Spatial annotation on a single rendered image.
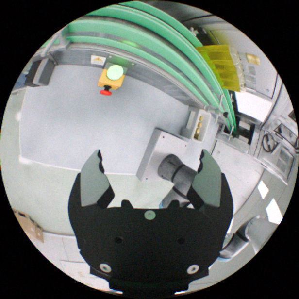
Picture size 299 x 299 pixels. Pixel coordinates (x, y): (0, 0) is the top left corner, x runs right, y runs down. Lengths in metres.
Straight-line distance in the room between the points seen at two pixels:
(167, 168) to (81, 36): 0.58
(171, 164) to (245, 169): 3.78
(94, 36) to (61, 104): 0.24
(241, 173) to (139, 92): 4.04
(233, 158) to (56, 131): 4.19
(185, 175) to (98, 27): 0.55
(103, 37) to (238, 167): 4.16
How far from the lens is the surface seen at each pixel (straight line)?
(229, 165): 4.08
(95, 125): 0.37
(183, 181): 0.44
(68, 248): 3.59
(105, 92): 0.31
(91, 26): 0.24
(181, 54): 0.35
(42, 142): 0.44
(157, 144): 0.42
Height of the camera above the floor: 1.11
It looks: 48 degrees down
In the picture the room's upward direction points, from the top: 127 degrees clockwise
